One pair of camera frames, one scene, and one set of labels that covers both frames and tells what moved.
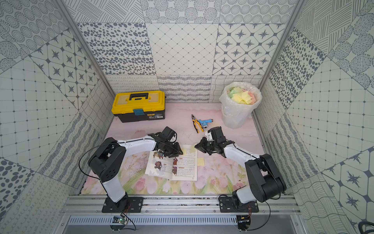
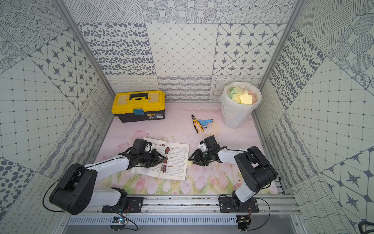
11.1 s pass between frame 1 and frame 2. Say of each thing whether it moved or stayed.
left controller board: stayed
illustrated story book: moved
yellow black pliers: stayed
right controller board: stayed
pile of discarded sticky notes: stayed
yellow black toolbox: stayed
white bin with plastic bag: stayed
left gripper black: moved
